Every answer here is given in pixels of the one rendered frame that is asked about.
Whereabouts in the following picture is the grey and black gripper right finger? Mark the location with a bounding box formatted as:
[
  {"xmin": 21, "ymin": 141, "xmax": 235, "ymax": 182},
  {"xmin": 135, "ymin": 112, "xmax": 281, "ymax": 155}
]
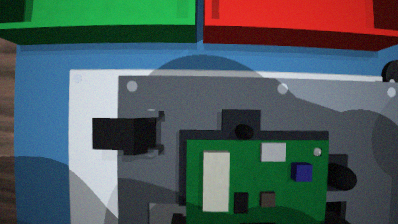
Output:
[{"xmin": 324, "ymin": 211, "xmax": 350, "ymax": 224}]

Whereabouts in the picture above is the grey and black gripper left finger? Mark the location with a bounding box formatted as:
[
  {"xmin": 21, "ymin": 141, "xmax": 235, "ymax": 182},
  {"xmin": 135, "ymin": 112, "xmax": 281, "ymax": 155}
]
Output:
[{"xmin": 171, "ymin": 213, "xmax": 186, "ymax": 224}]

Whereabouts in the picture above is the red bin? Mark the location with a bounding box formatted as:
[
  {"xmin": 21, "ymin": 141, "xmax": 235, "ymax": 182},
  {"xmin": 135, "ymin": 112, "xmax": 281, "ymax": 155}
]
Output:
[{"xmin": 203, "ymin": 0, "xmax": 398, "ymax": 51}]

